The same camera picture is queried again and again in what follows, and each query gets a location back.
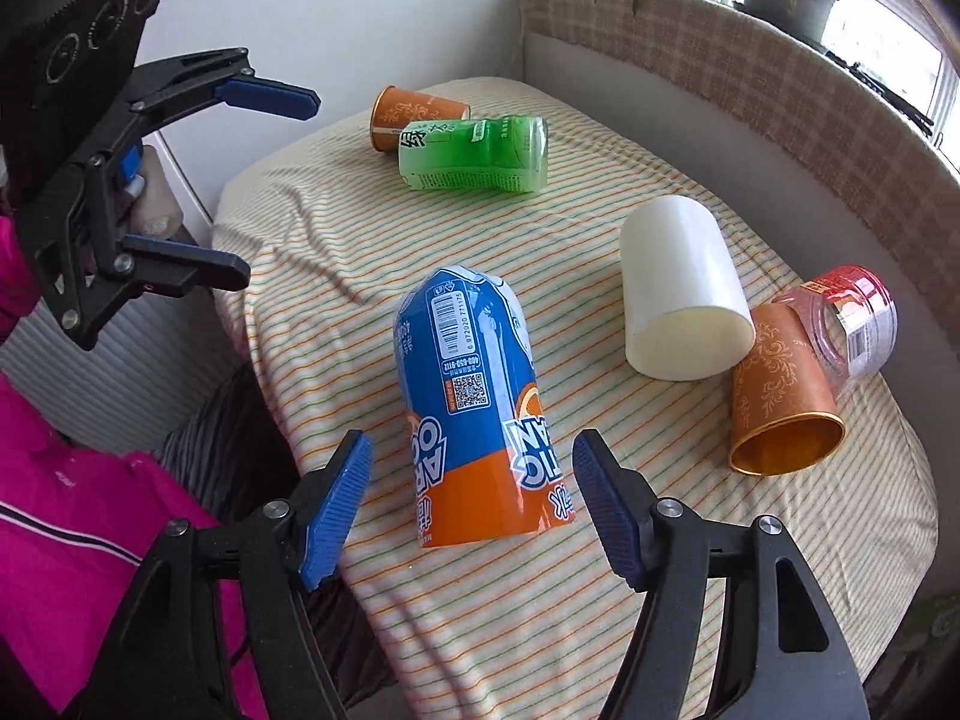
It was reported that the white cylindrical cup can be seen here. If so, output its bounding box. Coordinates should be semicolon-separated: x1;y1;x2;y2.
620;195;755;382

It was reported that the magenta jacket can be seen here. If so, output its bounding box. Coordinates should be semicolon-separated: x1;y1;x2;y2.
0;216;272;720

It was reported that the copper orange patterned cup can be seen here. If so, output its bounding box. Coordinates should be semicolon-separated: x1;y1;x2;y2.
729;302;846;476

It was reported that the green plastic cup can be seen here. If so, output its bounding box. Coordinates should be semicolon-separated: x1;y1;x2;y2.
398;115;548;193

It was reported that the person's hand on gripper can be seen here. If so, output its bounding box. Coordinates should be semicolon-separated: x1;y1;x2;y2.
125;145;184;239

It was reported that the clear cup with red label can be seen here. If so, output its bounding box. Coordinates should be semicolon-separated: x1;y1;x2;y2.
775;265;898;397

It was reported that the plaid brown sill blanket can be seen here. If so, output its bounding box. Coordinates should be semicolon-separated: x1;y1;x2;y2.
521;0;958;340

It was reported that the small orange paper cup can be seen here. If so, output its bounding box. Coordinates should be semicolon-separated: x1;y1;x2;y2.
370;86;470;153

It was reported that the black device on windowsill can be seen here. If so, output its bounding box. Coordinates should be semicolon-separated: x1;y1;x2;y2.
822;49;934;138

